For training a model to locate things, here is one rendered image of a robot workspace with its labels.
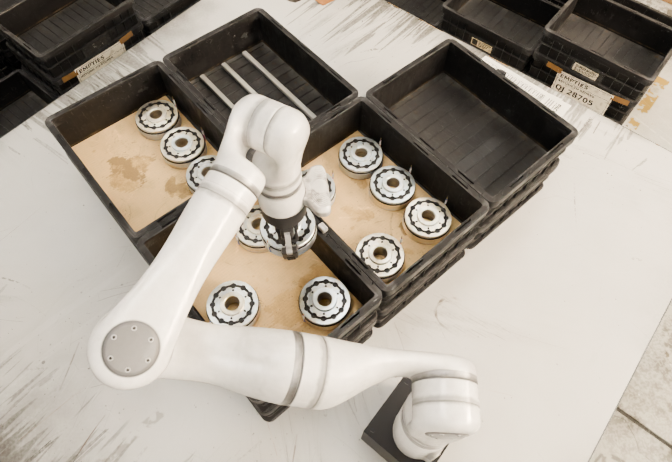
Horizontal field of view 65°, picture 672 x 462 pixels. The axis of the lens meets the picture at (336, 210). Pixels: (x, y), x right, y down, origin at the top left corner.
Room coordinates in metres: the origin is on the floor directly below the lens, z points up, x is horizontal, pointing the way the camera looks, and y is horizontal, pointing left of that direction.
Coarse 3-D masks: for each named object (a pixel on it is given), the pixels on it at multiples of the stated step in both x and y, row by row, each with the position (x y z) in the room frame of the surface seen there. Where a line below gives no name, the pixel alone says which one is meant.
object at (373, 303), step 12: (156, 228) 0.49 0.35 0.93; (144, 240) 0.47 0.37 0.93; (324, 240) 0.48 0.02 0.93; (144, 252) 0.44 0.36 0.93; (336, 252) 0.45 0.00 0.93; (348, 264) 0.43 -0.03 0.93; (360, 276) 0.40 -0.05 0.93; (372, 288) 0.38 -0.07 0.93; (372, 300) 0.36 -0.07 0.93; (192, 312) 0.33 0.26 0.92; (360, 312) 0.33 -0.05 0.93; (348, 324) 0.31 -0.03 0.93; (336, 336) 0.29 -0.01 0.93
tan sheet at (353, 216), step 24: (336, 144) 0.79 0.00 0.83; (336, 168) 0.72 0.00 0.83; (336, 192) 0.65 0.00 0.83; (360, 192) 0.66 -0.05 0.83; (336, 216) 0.59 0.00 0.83; (360, 216) 0.59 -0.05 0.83; (384, 216) 0.59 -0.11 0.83; (360, 240) 0.53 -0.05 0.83; (408, 240) 0.54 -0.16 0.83; (408, 264) 0.48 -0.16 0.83
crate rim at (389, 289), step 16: (336, 112) 0.80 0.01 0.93; (320, 128) 0.76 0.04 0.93; (400, 128) 0.76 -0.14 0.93; (416, 144) 0.72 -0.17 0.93; (432, 160) 0.68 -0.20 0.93; (448, 176) 0.64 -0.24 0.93; (480, 208) 0.56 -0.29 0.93; (336, 240) 0.48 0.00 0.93; (448, 240) 0.49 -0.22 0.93; (352, 256) 0.45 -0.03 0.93; (432, 256) 0.45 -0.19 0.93; (368, 272) 0.41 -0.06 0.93; (416, 272) 0.42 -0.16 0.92; (384, 288) 0.38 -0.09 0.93
